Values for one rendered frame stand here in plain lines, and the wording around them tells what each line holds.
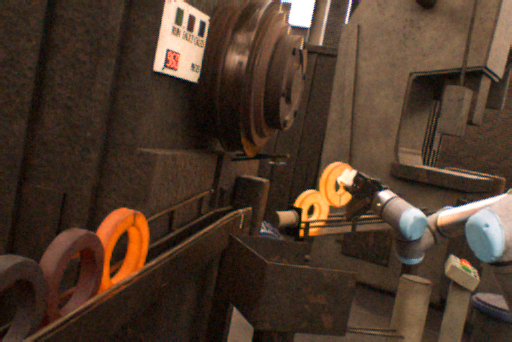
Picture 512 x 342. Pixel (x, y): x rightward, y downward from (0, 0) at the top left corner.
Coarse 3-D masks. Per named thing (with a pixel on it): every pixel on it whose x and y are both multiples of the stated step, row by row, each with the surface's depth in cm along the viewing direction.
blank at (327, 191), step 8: (328, 168) 230; (336, 168) 229; (344, 168) 232; (328, 176) 228; (336, 176) 230; (320, 184) 229; (328, 184) 228; (320, 192) 230; (328, 192) 229; (336, 192) 234; (344, 192) 234; (328, 200) 229; (336, 200) 232; (344, 200) 234
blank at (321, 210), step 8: (304, 192) 239; (312, 192) 238; (296, 200) 238; (304, 200) 236; (312, 200) 239; (320, 200) 241; (304, 208) 237; (320, 208) 242; (328, 208) 244; (304, 216) 238; (312, 216) 244; (320, 216) 243; (312, 224) 241; (312, 232) 241
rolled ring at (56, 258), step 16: (64, 240) 112; (80, 240) 114; (96, 240) 120; (48, 256) 110; (64, 256) 110; (96, 256) 121; (48, 272) 108; (96, 272) 122; (48, 288) 108; (80, 288) 122; (96, 288) 123; (48, 304) 108; (48, 320) 110
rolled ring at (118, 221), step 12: (108, 216) 130; (120, 216) 130; (132, 216) 133; (144, 216) 137; (108, 228) 127; (120, 228) 129; (132, 228) 137; (144, 228) 138; (108, 240) 126; (132, 240) 140; (144, 240) 140; (108, 252) 127; (132, 252) 140; (144, 252) 141; (108, 264) 128; (132, 264) 139; (108, 276) 129; (120, 276) 137; (120, 288) 134
